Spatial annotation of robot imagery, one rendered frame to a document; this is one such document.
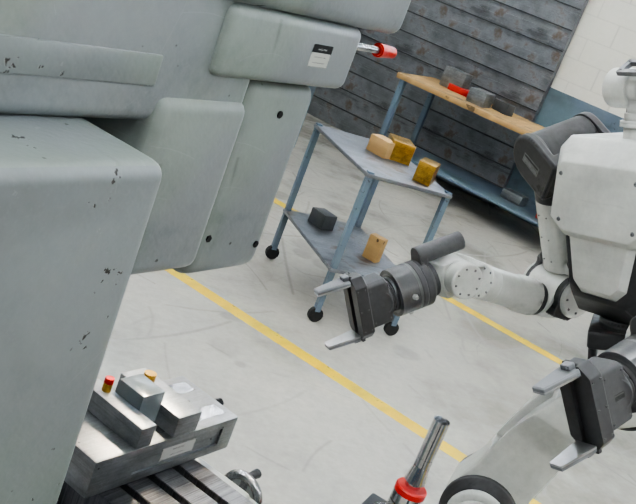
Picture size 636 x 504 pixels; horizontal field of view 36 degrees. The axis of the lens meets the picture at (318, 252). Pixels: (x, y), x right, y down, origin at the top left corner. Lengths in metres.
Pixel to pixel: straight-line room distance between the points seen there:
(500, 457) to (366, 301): 0.37
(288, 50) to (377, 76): 8.49
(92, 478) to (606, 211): 0.91
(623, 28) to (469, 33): 1.40
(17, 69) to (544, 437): 1.11
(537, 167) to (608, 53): 7.30
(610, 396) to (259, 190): 0.60
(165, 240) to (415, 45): 8.43
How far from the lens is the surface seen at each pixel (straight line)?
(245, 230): 1.54
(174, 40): 1.22
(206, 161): 1.34
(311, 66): 1.45
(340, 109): 10.06
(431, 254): 1.75
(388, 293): 1.72
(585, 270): 1.68
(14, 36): 1.05
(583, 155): 1.67
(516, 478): 1.82
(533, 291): 1.89
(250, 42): 1.32
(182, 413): 1.70
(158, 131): 1.25
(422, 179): 5.01
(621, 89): 1.67
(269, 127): 1.46
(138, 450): 1.65
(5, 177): 0.95
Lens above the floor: 1.86
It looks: 18 degrees down
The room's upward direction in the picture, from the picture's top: 21 degrees clockwise
